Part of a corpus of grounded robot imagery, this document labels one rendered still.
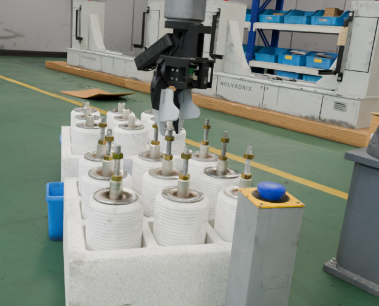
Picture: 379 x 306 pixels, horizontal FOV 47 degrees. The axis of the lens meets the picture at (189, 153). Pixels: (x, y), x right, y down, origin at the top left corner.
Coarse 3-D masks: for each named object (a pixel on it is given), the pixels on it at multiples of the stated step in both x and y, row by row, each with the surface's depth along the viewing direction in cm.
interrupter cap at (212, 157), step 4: (192, 152) 103; (196, 152) 104; (192, 156) 101; (196, 156) 102; (208, 156) 103; (212, 156) 102; (216, 156) 102; (196, 160) 98; (200, 160) 98; (204, 160) 98; (208, 160) 98; (212, 160) 98; (216, 160) 99
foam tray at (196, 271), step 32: (64, 192) 94; (64, 224) 92; (64, 256) 91; (96, 256) 67; (128, 256) 68; (160, 256) 70; (192, 256) 71; (224, 256) 73; (96, 288) 68; (128, 288) 70; (160, 288) 71; (192, 288) 73; (224, 288) 75
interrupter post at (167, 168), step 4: (164, 160) 86; (168, 160) 86; (172, 160) 86; (164, 164) 86; (168, 164) 86; (172, 164) 86; (164, 168) 86; (168, 168) 86; (172, 168) 87; (164, 172) 86; (168, 172) 86
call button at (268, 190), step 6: (258, 186) 61; (264, 186) 60; (270, 186) 60; (276, 186) 61; (282, 186) 61; (264, 192) 60; (270, 192) 59; (276, 192) 59; (282, 192) 60; (270, 198) 60; (276, 198) 60
